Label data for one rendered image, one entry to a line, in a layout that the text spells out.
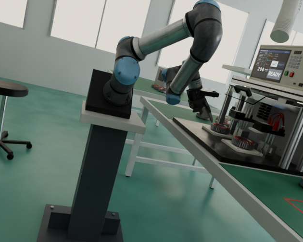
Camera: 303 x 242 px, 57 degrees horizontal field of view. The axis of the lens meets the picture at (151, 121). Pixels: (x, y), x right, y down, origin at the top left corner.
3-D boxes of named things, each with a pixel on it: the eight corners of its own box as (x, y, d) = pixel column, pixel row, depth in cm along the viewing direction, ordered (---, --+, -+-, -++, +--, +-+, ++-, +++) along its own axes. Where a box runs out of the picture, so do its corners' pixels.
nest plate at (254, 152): (236, 151, 130) (237, 149, 129) (220, 140, 144) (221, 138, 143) (262, 156, 134) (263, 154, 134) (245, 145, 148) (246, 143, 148)
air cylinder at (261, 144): (265, 155, 139) (269, 145, 138) (256, 149, 146) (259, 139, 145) (273, 156, 140) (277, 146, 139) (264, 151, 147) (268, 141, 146)
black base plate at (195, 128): (220, 162, 114) (221, 156, 114) (172, 120, 174) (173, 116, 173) (308, 177, 128) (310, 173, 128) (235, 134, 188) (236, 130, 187)
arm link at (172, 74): (160, 82, 146) (180, 78, 142) (161, 66, 152) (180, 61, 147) (166, 90, 152) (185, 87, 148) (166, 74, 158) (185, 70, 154)
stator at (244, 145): (236, 147, 132) (239, 140, 131) (227, 140, 143) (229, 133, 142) (257, 152, 134) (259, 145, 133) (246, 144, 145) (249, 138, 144)
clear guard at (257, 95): (252, 104, 112) (258, 90, 111) (223, 94, 134) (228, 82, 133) (314, 120, 122) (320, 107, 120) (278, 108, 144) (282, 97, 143)
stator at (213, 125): (215, 132, 154) (217, 126, 153) (206, 126, 165) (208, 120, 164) (232, 136, 158) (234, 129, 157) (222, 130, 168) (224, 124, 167)
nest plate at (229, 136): (213, 135, 152) (213, 133, 152) (201, 127, 166) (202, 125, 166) (236, 139, 157) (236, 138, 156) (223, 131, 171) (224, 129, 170)
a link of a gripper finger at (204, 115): (204, 126, 150) (196, 110, 152) (214, 122, 150) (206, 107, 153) (205, 124, 147) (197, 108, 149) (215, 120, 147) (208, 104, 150)
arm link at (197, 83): (197, 76, 153) (203, 78, 145) (199, 84, 154) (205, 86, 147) (184, 80, 152) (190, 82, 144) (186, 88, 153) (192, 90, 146)
